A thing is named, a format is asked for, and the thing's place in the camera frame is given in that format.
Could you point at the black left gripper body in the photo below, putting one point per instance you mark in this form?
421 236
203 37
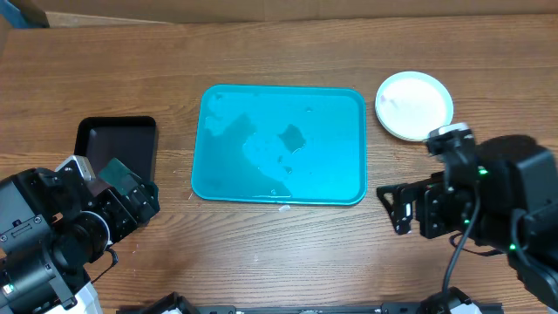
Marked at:
119 215

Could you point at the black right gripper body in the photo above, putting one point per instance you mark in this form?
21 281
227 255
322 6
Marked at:
445 213

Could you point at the light blue plate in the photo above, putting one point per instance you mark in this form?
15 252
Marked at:
409 105

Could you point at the green and yellow sponge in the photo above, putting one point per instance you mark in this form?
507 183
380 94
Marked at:
119 177

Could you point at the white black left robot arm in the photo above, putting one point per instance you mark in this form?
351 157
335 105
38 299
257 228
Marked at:
52 226

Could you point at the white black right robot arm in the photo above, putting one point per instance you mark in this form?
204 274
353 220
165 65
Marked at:
501 193

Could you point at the black water tray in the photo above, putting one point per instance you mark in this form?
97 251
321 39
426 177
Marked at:
133 140

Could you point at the teal plastic tray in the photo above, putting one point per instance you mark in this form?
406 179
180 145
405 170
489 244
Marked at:
281 144

